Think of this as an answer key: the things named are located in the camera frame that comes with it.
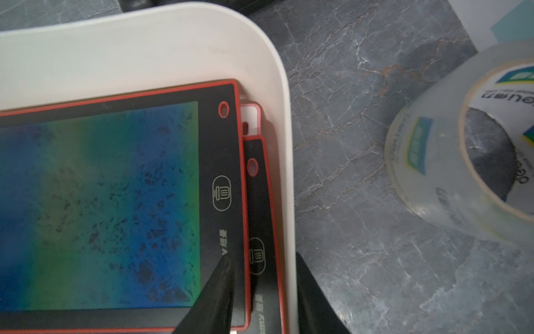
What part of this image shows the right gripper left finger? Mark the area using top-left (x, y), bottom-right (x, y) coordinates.
top-left (172, 254), bottom-right (235, 334)

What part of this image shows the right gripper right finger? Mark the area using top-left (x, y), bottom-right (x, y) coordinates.
top-left (296, 253), bottom-right (350, 334)

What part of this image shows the red writing tablet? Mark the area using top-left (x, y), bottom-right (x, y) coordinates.
top-left (244, 135), bottom-right (286, 334)
top-left (1, 79), bottom-right (251, 333)

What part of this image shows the red writing tablet top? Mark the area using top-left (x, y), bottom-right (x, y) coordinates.
top-left (1, 79), bottom-right (251, 333)

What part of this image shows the white plastic storage box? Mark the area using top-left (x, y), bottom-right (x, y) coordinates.
top-left (1, 2), bottom-right (299, 333)

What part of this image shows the pink writing tablet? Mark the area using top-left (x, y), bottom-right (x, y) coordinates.
top-left (241, 102), bottom-right (261, 136)

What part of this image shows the clear tape roll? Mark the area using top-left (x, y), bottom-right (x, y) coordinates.
top-left (385, 40), bottom-right (533, 249)

